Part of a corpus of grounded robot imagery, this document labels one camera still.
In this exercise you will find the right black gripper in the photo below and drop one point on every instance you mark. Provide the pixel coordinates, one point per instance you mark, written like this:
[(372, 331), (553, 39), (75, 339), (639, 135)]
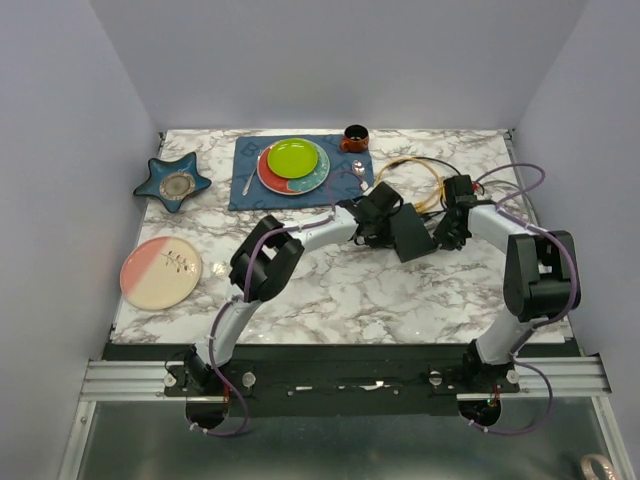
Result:
[(445, 241)]

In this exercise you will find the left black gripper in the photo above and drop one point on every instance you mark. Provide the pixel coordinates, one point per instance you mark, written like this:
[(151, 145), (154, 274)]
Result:
[(386, 240)]

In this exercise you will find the black network switch box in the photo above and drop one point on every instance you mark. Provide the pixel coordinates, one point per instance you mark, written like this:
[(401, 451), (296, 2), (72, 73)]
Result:
[(411, 239)]

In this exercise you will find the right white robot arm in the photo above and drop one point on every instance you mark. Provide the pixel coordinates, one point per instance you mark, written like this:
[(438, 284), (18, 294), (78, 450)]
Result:
[(541, 283)]

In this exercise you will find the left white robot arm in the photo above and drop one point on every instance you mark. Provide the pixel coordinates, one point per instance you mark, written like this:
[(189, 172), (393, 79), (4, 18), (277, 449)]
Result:
[(264, 262)]

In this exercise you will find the blue cloth placemat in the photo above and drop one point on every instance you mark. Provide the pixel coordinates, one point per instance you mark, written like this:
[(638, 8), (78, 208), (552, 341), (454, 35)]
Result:
[(260, 198)]

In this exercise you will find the silver spoon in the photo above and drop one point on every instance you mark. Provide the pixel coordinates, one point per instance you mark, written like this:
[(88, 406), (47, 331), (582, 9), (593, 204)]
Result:
[(359, 170)]

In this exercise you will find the brown ceramic mug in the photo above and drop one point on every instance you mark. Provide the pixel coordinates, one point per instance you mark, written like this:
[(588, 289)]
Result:
[(355, 139)]

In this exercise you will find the lime green plate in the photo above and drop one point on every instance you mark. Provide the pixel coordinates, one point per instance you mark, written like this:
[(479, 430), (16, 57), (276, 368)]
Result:
[(292, 158)]

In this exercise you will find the red and teal plate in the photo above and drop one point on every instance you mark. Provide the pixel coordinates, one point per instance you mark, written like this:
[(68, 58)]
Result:
[(294, 187)]

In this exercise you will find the silver fork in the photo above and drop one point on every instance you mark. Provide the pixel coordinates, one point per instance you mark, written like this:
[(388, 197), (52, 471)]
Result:
[(248, 183)]

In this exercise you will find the blue star shaped dish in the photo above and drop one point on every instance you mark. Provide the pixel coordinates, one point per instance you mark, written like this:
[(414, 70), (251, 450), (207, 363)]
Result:
[(172, 182)]

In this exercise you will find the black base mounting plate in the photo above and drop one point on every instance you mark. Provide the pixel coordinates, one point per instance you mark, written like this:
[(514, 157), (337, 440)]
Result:
[(340, 380)]

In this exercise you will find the pink and cream plate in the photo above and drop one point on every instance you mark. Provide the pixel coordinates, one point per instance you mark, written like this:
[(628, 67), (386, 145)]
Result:
[(160, 273)]

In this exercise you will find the aluminium rail frame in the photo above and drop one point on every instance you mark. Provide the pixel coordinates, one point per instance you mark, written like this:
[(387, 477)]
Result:
[(144, 381)]

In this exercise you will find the pink ring object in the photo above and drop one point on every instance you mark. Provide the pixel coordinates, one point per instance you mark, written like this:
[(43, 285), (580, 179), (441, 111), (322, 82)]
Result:
[(596, 466)]

